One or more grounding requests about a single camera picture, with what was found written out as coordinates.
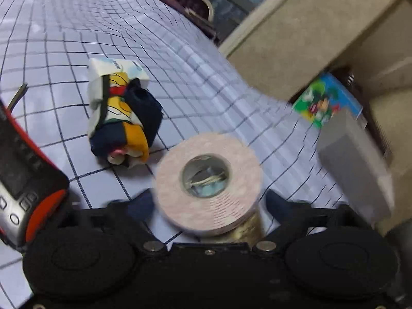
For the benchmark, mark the white checked tablecloth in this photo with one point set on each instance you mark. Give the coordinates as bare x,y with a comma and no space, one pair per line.
96,22

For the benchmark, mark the ornate chaise sofa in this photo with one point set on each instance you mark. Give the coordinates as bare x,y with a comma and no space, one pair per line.
180,0

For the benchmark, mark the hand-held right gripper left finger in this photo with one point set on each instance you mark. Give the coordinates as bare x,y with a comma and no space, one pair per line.
141,204

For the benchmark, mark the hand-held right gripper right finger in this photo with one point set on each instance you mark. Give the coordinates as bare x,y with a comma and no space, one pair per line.
273,203

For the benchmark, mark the colourful socks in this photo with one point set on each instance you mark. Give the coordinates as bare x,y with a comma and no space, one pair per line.
141,112

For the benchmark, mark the small white tissue pack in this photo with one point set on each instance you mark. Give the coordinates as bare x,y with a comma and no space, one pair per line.
106,67

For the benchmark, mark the grey box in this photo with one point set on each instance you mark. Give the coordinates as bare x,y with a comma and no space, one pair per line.
354,167

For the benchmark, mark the colourful cartoon box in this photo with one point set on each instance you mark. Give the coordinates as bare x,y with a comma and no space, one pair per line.
322,99

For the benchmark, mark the black and orange device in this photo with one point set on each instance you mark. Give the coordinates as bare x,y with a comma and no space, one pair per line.
22,173

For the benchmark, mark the pink toilet paper roll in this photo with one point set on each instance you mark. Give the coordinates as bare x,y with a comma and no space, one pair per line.
244,167

